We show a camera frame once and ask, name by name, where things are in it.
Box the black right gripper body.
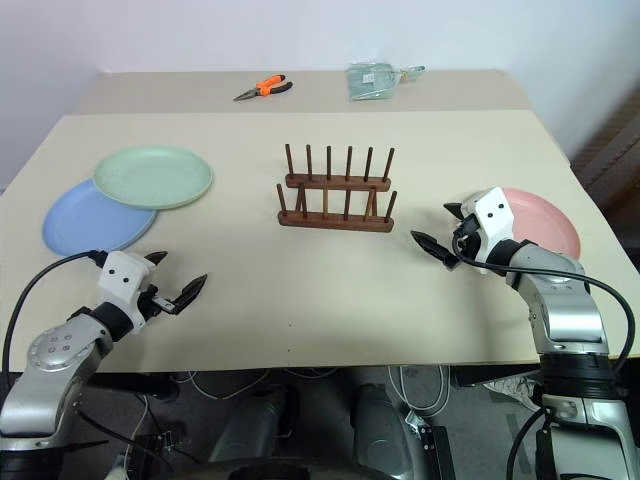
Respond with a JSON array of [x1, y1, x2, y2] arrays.
[[451, 213, 485, 261]]

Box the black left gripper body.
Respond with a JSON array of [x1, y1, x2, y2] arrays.
[[131, 284, 167, 322]]

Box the wooden dish rack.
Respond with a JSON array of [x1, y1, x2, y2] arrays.
[[275, 143, 400, 235]]

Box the blue plate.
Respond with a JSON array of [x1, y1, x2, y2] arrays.
[[41, 178, 159, 258]]

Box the red plate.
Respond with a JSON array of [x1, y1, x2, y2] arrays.
[[499, 186, 583, 262]]

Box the green plate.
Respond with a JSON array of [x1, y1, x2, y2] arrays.
[[93, 144, 215, 211]]

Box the dark rounded robot leg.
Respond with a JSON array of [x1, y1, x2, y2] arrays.
[[208, 383, 302, 467], [351, 382, 429, 480]]

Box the green packaged cloth bag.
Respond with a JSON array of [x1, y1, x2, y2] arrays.
[[345, 61, 428, 104]]

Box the dark rounded robot torso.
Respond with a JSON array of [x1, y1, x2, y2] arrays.
[[187, 453, 364, 480]]

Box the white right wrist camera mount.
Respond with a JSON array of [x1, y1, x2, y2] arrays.
[[461, 186, 517, 277]]

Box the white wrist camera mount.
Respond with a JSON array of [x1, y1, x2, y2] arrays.
[[96, 250, 157, 332], [461, 186, 517, 277]]

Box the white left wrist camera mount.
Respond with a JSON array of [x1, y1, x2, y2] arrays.
[[96, 250, 157, 332]]

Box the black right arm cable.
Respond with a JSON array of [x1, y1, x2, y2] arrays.
[[451, 233, 635, 376]]

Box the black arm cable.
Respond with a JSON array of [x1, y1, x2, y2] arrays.
[[1, 249, 107, 374], [451, 233, 635, 376]]

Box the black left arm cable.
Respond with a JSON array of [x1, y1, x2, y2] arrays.
[[1, 249, 107, 374]]

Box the white cable bundle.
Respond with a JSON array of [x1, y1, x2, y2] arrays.
[[387, 364, 454, 419], [189, 368, 266, 402]]

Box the orange handled pliers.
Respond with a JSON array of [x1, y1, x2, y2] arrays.
[[232, 73, 295, 104]]

